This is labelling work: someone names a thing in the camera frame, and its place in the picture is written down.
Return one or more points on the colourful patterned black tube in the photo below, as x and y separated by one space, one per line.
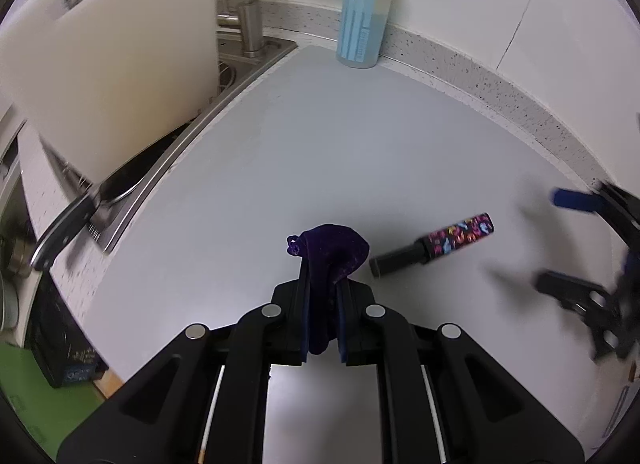
435 246

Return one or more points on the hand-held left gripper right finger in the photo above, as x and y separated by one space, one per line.
357 324

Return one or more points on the steel pot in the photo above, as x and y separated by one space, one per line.
12 274

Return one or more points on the tall steel faucet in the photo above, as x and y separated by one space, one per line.
247 9

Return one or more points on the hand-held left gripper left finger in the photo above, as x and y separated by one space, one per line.
287 324

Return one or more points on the white cutting board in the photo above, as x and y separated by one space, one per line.
110 54

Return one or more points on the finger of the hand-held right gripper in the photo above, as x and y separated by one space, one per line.
570 286
572 199

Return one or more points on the steel sink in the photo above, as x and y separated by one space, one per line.
200 109

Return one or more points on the purple velvet pouch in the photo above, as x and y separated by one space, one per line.
330 256

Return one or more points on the black box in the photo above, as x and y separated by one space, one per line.
62 339

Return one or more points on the clear bottle blue liquid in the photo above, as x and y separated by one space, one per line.
362 9

